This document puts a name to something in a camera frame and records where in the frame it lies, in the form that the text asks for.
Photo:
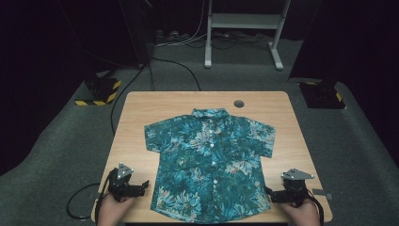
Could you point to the grey tape strip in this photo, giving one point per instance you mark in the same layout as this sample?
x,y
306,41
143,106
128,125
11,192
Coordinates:
x,y
320,192

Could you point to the teal floral short-sleeved shirt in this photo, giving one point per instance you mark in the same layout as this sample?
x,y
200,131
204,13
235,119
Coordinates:
x,y
210,166

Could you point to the person's left hand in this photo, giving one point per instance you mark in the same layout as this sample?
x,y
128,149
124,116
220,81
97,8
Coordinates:
x,y
113,210

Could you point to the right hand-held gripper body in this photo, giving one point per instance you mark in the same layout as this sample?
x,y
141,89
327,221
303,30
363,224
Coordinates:
x,y
295,190

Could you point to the person's right hand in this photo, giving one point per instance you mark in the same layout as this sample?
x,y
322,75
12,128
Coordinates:
x,y
302,215

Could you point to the dark upright stand pole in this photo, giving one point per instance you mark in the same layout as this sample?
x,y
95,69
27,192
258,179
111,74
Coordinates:
x,y
138,31

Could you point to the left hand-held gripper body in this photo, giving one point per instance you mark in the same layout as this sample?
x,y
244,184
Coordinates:
x,y
120,185

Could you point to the dark power strip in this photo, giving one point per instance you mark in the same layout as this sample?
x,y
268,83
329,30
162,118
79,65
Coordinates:
x,y
171,36

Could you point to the white metal stand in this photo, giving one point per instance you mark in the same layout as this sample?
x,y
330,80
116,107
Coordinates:
x,y
244,21

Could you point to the grey round table grommet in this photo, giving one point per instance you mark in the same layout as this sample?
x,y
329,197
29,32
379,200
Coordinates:
x,y
239,104

